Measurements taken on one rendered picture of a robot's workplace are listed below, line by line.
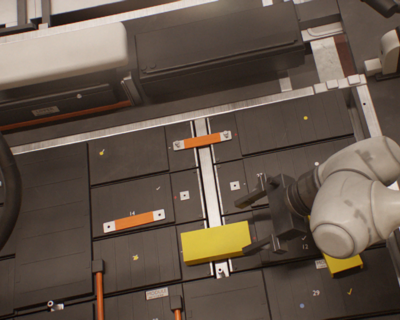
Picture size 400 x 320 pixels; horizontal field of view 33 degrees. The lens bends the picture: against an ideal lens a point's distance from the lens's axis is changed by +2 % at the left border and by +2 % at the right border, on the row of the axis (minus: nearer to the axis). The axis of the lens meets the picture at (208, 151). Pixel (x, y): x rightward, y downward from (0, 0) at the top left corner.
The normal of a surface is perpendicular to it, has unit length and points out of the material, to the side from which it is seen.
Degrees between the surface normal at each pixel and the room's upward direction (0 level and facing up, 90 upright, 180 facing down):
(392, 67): 90
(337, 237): 66
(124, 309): 0
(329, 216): 21
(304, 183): 35
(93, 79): 0
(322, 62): 0
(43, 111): 90
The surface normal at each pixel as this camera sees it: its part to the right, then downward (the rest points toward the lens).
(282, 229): -0.70, -0.27
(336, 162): -0.67, -0.70
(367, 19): -0.17, -0.47
